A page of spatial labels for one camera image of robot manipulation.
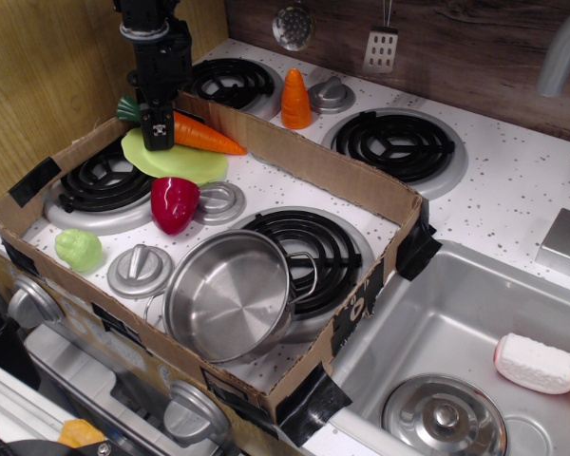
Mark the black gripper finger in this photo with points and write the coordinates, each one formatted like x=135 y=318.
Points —
x=158 y=127

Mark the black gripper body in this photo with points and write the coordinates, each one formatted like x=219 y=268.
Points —
x=162 y=48

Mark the orange toy carrot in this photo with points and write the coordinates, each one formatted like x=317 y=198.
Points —
x=188 y=131

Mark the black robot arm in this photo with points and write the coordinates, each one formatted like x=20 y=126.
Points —
x=130 y=9

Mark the light green toy plate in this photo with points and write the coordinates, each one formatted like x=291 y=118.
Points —
x=198 y=166

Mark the orange toy carrot tip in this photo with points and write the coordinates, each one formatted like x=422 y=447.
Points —
x=296 y=111

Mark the red toy pepper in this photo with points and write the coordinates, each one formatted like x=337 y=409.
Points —
x=174 y=203

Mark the back left stove burner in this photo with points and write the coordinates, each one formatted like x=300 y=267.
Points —
x=245 y=85

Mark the stove burner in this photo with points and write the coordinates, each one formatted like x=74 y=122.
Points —
x=327 y=258
x=105 y=195
x=416 y=148
x=245 y=85

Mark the front left stove burner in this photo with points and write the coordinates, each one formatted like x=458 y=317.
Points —
x=105 y=195

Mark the hanging slotted spoon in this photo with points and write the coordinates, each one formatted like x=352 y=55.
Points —
x=294 y=26

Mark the green toy lettuce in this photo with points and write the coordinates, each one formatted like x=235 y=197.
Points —
x=82 y=251

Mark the silver knob front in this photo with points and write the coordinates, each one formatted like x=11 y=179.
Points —
x=140 y=272

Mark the silver knob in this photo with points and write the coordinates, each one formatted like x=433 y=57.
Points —
x=331 y=96
x=140 y=272

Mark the silver knob back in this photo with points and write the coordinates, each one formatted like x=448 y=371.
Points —
x=331 y=96

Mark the steel pot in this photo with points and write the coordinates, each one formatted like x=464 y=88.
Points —
x=232 y=297

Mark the hanging metal spatula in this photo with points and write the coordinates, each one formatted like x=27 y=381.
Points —
x=381 y=45

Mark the oven knob left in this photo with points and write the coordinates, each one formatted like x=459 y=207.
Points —
x=31 y=305

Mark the oven knob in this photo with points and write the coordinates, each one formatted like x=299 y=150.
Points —
x=31 y=305
x=191 y=416

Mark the front right stove burner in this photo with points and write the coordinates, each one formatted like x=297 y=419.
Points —
x=327 y=258

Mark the back right stove burner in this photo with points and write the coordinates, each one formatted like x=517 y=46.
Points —
x=416 y=148

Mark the oven knob right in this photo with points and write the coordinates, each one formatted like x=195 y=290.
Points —
x=191 y=416

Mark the cardboard fence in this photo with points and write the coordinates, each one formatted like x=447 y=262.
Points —
x=304 y=397

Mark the yellow toy piece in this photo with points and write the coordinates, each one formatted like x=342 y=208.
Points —
x=78 y=432

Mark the steel sink basin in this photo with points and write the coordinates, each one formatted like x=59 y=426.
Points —
x=449 y=320

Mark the steel pot lid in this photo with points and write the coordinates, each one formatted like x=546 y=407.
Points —
x=438 y=414

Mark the silver faucet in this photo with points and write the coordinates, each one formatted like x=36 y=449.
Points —
x=553 y=82

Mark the white red toy sponge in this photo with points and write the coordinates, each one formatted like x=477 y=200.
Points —
x=532 y=364

